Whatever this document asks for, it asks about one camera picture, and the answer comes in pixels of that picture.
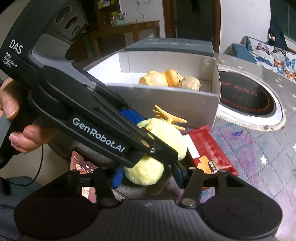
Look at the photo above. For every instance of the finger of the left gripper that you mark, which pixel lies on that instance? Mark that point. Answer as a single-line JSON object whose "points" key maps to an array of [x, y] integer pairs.
{"points": [[142, 142], [132, 115]]}

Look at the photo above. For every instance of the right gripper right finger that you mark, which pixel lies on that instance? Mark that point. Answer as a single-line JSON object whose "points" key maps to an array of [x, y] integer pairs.
{"points": [[192, 180]]}

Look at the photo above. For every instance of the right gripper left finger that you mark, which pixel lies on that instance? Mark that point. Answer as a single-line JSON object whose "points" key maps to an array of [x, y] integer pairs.
{"points": [[104, 180]]}

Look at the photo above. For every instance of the yellow plush duck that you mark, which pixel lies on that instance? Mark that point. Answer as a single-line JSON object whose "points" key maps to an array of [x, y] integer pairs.
{"points": [[148, 170]]}

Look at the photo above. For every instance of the red snack packet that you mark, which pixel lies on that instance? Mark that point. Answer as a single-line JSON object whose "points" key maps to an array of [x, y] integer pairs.
{"points": [[203, 153]]}

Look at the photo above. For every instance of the orange dinosaur toy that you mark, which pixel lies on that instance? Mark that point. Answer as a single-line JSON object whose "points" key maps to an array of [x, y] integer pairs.
{"points": [[170, 78]]}

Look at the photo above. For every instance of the beige peanut toy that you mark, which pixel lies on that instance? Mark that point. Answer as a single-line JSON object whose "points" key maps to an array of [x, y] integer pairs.
{"points": [[190, 82]]}

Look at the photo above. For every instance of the person's left hand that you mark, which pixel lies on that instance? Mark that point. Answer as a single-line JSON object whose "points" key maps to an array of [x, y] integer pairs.
{"points": [[33, 136]]}

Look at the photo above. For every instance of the smartphone with lit screen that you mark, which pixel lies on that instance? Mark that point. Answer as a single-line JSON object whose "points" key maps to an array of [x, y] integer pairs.
{"points": [[85, 169]]}

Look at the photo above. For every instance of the white open cardboard box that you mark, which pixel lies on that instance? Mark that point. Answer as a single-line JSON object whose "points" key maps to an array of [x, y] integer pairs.
{"points": [[166, 88]]}

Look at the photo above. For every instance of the grey star table cover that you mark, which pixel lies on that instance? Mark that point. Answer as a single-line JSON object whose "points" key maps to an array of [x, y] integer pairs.
{"points": [[261, 149]]}

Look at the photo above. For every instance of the brown wooden side table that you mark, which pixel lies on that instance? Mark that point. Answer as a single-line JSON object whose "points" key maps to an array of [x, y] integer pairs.
{"points": [[133, 28]]}

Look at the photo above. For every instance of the round induction cooker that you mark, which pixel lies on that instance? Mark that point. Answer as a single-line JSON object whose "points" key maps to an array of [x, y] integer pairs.
{"points": [[248, 101]]}

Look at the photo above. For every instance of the dark grey box lid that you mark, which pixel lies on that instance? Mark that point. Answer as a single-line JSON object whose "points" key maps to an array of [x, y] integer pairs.
{"points": [[198, 47]]}

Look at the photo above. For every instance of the blue sofa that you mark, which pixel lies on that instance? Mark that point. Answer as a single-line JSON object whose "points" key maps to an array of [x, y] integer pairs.
{"points": [[240, 51]]}

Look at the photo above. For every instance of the butterfly print cushion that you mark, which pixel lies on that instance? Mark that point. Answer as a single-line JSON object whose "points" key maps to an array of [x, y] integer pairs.
{"points": [[272, 58]]}

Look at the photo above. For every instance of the black bag on sofa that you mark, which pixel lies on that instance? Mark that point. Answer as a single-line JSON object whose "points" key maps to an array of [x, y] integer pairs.
{"points": [[277, 38]]}

